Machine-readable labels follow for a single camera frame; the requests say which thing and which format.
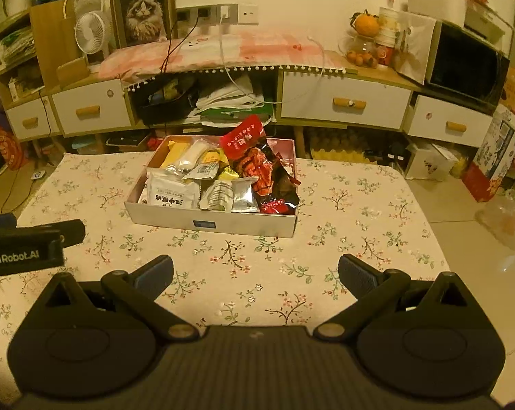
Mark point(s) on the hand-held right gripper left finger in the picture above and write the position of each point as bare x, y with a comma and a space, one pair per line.
155, 273

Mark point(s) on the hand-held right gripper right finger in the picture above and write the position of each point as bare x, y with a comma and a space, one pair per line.
356, 271

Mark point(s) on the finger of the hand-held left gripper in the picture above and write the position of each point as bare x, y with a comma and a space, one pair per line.
71, 231
1, 222

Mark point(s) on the white packet with black print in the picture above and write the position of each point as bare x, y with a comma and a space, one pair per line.
172, 190

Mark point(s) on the white cardboard snack box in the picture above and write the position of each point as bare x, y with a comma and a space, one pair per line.
240, 224

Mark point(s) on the small yellow snack packet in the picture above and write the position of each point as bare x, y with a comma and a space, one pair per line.
228, 174

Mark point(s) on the clear bag of red snacks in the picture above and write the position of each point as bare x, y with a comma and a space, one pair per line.
264, 175

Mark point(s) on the red patterned bag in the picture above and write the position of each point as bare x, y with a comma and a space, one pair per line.
9, 145

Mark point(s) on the silver green snack packet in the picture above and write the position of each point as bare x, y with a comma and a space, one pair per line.
218, 194
202, 171

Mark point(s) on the red and white snack bag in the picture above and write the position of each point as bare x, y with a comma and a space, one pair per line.
276, 207

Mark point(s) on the small white drawer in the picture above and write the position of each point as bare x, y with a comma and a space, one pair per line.
35, 111

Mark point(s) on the plain silver snack packet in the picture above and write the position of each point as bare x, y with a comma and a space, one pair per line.
244, 196

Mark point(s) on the yellow egg tray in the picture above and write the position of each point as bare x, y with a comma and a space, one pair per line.
338, 147

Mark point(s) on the yellow green snack packet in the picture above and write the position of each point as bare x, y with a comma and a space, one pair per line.
217, 156

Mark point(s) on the black bag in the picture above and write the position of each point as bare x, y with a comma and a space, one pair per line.
167, 109

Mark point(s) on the clear plastic bag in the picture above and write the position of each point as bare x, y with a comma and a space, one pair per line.
503, 218

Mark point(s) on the wide white drawer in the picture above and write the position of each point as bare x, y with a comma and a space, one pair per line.
308, 106

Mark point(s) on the stack of magazines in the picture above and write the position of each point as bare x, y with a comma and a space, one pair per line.
14, 47

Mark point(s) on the colourful printed carton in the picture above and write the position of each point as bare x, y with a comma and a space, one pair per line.
497, 149

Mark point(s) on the pile of folded white bags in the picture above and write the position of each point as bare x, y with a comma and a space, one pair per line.
223, 96

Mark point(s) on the wooden low cabinet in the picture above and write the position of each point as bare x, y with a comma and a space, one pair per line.
278, 94

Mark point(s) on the white desk fan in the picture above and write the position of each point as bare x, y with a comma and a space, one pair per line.
90, 25

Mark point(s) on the black microwave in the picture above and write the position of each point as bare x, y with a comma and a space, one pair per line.
462, 72

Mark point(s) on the white embroidered cloth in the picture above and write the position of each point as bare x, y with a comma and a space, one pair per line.
415, 51

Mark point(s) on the stack of paper cups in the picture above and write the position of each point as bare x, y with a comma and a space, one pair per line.
385, 42

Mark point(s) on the framed cat picture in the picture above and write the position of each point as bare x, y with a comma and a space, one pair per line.
142, 10

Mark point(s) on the pink cloth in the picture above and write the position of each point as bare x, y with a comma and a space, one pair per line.
249, 49

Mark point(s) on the large orange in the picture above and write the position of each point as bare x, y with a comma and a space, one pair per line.
366, 25

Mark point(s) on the white charger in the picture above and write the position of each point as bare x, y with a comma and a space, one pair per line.
223, 13

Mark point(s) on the flat white appliance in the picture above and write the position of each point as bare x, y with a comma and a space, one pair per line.
488, 21

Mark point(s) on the white wall socket plate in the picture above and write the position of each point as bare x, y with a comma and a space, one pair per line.
249, 13

